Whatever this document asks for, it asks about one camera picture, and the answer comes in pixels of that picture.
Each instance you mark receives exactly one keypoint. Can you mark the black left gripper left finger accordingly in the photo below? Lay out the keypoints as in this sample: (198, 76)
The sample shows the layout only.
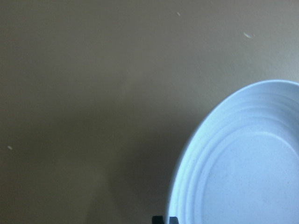
(157, 220)

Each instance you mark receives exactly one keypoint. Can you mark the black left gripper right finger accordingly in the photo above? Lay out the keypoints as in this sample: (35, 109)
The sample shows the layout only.
(173, 220)

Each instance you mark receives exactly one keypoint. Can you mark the blue plate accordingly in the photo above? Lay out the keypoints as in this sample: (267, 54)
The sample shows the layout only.
(241, 166)

